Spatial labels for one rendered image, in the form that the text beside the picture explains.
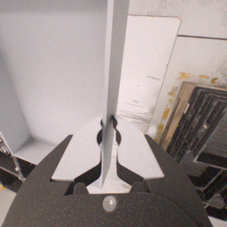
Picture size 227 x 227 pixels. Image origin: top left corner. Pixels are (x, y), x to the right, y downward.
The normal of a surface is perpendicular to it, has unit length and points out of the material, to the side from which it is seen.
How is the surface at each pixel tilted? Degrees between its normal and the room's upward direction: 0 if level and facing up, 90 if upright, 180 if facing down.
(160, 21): 0
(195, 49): 0
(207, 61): 0
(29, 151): 90
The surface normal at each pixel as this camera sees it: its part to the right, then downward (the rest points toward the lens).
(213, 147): -0.25, 0.46
